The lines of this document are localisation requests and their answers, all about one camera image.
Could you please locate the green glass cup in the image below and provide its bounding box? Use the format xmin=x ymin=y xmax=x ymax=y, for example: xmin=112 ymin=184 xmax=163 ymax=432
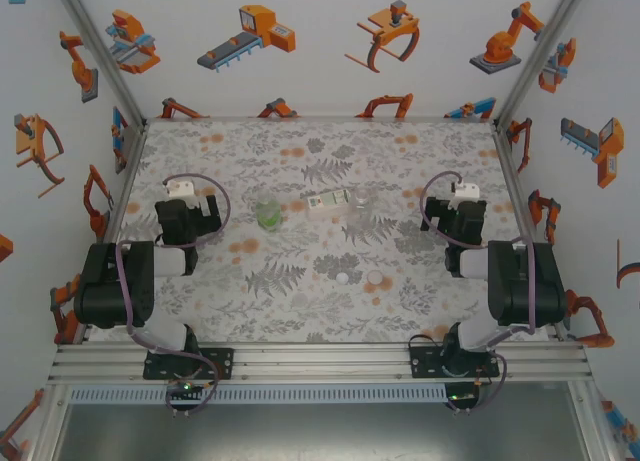
xmin=255 ymin=190 xmax=284 ymax=233

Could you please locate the bottle with green white label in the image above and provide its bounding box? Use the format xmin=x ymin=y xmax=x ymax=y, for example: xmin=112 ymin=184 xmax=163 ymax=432
xmin=305 ymin=188 xmax=351 ymax=221

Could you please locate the floral patterned tablecloth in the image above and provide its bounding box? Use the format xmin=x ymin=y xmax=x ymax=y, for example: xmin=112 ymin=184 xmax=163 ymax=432
xmin=87 ymin=118 xmax=557 ymax=345

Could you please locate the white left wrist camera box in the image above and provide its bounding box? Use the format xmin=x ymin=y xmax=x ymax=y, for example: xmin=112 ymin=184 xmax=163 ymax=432
xmin=164 ymin=179 xmax=195 ymax=199

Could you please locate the aluminium side rail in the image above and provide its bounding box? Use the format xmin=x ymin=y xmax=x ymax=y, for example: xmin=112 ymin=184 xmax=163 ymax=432
xmin=492 ymin=123 xmax=571 ymax=342
xmin=94 ymin=123 xmax=150 ymax=255

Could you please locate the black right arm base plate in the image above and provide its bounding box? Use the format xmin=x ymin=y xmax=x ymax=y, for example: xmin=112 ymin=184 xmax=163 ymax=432
xmin=408 ymin=336 xmax=501 ymax=381

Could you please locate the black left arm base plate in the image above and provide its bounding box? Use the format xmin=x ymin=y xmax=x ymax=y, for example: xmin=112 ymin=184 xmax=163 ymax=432
xmin=143 ymin=347 xmax=236 ymax=381

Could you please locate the aluminium corner post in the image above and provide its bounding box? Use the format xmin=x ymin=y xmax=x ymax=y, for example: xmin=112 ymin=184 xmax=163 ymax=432
xmin=492 ymin=0 xmax=595 ymax=130
xmin=49 ymin=0 xmax=150 ymax=128

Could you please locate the aluminium rail frame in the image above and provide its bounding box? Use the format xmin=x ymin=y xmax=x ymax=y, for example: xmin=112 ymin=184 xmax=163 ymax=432
xmin=47 ymin=343 xmax=594 ymax=386

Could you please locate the slotted grey cable duct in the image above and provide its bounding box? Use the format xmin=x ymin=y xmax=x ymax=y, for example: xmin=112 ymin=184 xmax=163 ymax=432
xmin=67 ymin=384 xmax=446 ymax=405

